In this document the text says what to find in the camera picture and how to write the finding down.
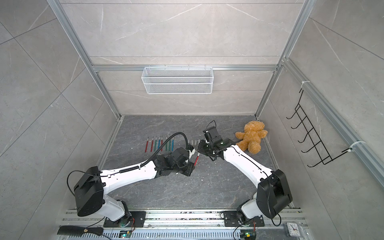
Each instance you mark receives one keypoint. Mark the small white clock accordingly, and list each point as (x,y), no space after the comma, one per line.
(293,230)

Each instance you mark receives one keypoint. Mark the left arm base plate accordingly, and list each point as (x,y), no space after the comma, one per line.
(137,219)

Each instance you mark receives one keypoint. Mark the white wire mesh basket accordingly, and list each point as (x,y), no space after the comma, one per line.
(178,80)

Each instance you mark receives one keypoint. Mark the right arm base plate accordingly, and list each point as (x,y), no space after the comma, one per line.
(236,218)

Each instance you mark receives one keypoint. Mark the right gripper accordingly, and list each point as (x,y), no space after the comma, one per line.
(201,148)

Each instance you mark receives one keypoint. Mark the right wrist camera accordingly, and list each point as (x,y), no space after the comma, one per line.
(212,135)

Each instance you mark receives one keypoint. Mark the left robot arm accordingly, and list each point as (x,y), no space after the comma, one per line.
(92,190)

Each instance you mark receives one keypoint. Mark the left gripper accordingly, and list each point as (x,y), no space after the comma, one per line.
(191,169)

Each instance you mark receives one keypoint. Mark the aluminium mounting rail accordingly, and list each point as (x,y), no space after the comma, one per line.
(184,224)

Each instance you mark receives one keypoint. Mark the black wire hook rack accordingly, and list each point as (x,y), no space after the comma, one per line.
(312,134)

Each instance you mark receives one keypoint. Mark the brown teddy bear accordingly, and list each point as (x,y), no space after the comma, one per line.
(250,138)

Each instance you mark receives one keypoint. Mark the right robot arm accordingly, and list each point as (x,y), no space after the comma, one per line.
(273,192)

